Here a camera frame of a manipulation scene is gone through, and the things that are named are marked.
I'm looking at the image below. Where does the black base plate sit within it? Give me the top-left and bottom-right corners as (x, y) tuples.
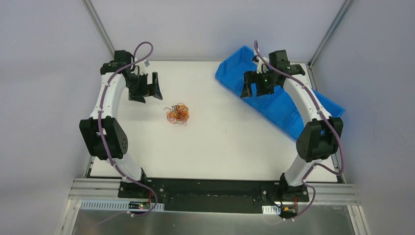
(118, 178), (309, 214)

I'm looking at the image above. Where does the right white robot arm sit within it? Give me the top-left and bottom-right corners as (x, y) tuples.
(241, 50), (343, 201)

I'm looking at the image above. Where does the aluminium frame rail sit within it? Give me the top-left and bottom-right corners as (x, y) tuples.
(69, 178), (361, 206)

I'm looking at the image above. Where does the blue compartment bin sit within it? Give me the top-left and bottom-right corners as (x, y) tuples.
(215, 45), (346, 141)

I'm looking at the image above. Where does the orange red cable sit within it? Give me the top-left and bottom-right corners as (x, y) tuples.
(164, 103), (190, 126)

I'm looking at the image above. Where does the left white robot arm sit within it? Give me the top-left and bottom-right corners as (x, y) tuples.
(79, 50), (163, 198)

